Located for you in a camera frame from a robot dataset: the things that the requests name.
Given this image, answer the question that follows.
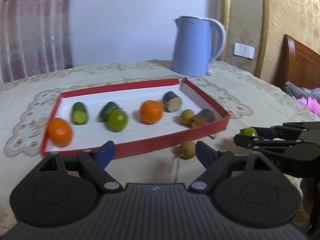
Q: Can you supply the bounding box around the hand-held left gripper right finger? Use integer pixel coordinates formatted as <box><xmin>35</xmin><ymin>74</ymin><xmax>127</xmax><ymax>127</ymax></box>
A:
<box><xmin>188</xmin><ymin>141</ymin><xmax>285</xmax><ymax>193</ymax></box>

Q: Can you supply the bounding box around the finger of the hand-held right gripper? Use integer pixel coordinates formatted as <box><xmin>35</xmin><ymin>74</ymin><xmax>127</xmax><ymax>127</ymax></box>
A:
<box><xmin>251</xmin><ymin>126</ymin><xmax>307</xmax><ymax>140</ymax></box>
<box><xmin>234</xmin><ymin>134</ymin><xmax>304</xmax><ymax>153</ymax></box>

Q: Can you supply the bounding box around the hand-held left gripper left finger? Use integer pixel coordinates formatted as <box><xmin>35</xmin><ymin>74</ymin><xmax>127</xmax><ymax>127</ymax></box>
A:
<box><xmin>26</xmin><ymin>140</ymin><xmax>123</xmax><ymax>193</ymax></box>

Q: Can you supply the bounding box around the longan with stem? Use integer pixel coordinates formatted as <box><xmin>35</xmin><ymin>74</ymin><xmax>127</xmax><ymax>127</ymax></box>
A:
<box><xmin>174</xmin><ymin>141</ymin><xmax>196</xmax><ymax>160</ymax></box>

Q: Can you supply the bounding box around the green round citrus fruit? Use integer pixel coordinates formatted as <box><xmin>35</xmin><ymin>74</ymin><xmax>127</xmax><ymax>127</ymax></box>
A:
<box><xmin>239</xmin><ymin>127</ymin><xmax>258</xmax><ymax>138</ymax></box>
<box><xmin>107</xmin><ymin>109</ymin><xmax>128</xmax><ymax>132</ymax></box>

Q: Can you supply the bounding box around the dark sugarcane piece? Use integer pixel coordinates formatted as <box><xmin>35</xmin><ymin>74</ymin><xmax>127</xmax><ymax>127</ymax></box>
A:
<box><xmin>162</xmin><ymin>91</ymin><xmax>182</xmax><ymax>112</ymax></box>
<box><xmin>191</xmin><ymin>109</ymin><xmax>215</xmax><ymax>128</ymax></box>

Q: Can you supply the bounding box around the dark green avocado-like fruit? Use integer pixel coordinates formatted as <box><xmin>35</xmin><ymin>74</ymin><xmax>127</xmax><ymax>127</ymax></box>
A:
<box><xmin>99</xmin><ymin>102</ymin><xmax>120</xmax><ymax>123</ymax></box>

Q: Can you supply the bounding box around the red cardboard tray box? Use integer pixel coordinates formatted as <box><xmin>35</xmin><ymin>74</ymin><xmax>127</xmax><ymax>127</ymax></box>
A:
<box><xmin>40</xmin><ymin>78</ymin><xmax>230</xmax><ymax>160</ymax></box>

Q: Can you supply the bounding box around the cucumber piece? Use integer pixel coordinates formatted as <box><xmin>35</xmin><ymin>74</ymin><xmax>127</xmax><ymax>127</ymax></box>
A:
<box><xmin>71</xmin><ymin>102</ymin><xmax>89</xmax><ymax>125</ymax></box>

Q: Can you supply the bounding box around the orange tangerine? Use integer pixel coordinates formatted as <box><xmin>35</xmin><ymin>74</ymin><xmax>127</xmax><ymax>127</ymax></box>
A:
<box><xmin>139</xmin><ymin>100</ymin><xmax>164</xmax><ymax>125</ymax></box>
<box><xmin>46</xmin><ymin>117</ymin><xmax>73</xmax><ymax>147</ymax></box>

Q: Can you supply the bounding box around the pink cloth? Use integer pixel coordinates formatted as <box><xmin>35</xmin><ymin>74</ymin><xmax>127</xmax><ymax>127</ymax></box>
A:
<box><xmin>297</xmin><ymin>96</ymin><xmax>320</xmax><ymax>117</ymax></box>

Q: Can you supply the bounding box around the grey cloth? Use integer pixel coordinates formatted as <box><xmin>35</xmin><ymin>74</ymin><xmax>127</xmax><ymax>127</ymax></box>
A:
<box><xmin>285</xmin><ymin>81</ymin><xmax>320</xmax><ymax>98</ymax></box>

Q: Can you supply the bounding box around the wooden bed headboard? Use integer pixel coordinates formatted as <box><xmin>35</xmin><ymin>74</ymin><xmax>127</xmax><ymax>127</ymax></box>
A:
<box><xmin>274</xmin><ymin>34</ymin><xmax>320</xmax><ymax>90</ymax></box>

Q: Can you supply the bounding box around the blue electric kettle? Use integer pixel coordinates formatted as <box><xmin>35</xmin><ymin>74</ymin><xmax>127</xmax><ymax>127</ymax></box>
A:
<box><xmin>171</xmin><ymin>16</ymin><xmax>227</xmax><ymax>77</ymax></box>

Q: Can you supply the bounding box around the pink patterned curtain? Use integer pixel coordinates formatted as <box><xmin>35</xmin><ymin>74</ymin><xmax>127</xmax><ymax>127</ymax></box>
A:
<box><xmin>0</xmin><ymin>0</ymin><xmax>73</xmax><ymax>84</ymax></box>

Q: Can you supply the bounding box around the white wall light switch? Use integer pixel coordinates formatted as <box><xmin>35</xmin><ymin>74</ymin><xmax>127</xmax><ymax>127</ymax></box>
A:
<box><xmin>234</xmin><ymin>42</ymin><xmax>255</xmax><ymax>59</ymax></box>

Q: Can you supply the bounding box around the gold wall moulding strip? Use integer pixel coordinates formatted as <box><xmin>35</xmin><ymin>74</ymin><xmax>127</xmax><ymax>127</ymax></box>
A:
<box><xmin>254</xmin><ymin>0</ymin><xmax>269</xmax><ymax>78</ymax></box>
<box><xmin>220</xmin><ymin>0</ymin><xmax>232</xmax><ymax>60</ymax></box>

